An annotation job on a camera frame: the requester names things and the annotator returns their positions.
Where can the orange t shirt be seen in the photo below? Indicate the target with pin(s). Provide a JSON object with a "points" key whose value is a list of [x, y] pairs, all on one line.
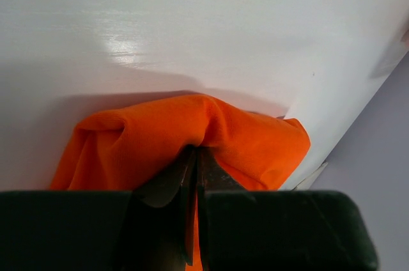
{"points": [[122, 149]]}

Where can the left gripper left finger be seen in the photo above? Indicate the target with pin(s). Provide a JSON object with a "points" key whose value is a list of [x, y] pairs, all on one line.
{"points": [[163, 209]]}

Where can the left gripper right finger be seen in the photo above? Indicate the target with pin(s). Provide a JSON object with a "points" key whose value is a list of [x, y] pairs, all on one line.
{"points": [[226, 218]]}

